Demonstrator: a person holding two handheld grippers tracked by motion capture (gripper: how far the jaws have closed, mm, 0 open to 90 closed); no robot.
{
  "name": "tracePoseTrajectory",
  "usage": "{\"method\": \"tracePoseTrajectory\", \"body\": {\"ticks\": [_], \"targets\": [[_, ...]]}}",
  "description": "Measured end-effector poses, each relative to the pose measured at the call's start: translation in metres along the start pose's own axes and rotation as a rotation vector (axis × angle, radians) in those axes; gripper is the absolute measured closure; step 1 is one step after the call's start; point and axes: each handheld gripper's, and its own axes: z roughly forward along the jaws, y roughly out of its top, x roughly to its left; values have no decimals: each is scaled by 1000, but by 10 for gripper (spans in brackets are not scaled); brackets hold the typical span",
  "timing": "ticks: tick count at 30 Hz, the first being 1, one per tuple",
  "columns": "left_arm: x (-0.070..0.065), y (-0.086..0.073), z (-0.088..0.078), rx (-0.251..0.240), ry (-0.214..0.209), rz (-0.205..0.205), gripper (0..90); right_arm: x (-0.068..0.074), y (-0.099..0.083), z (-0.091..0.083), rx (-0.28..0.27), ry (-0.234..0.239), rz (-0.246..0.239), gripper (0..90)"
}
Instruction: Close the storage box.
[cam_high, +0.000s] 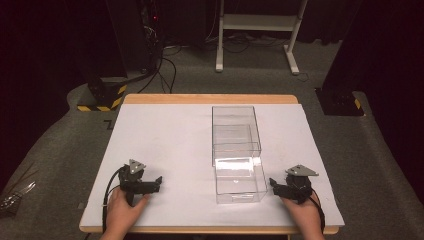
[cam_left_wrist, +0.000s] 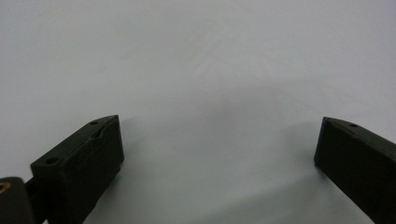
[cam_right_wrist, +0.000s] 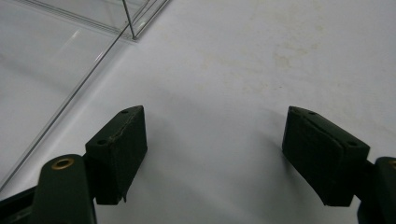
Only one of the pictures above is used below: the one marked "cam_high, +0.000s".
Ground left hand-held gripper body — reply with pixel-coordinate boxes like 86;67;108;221
118;159;156;206

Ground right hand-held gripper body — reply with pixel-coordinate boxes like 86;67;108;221
276;164;320;205

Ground clear acrylic drawer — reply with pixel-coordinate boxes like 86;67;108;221
214;156;269;205

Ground clear acrylic drawer case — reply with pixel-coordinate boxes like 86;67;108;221
211;105;262;167

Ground person's right hand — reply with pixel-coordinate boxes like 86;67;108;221
279;193;326;237

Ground person's left hand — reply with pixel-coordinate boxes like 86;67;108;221
105;187;151;236

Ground white table cover sheet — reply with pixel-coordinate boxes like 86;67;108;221
79;103;346;229

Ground black yellow striped stand base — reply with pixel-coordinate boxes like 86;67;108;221
76;77;129;113

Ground shiny metal parts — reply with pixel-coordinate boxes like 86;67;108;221
0;180;37;215

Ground black computer tower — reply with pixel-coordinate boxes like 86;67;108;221
139;0;165;71

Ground white metal stand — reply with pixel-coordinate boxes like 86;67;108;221
215;0;309;76

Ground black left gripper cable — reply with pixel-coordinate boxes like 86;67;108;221
101;167;123;233

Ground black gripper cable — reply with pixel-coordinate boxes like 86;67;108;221
309;187;327;233
101;167;123;233

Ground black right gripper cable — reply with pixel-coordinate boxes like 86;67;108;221
309;187;327;233

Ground black floor cables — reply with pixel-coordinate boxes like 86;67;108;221
137;44;183;95

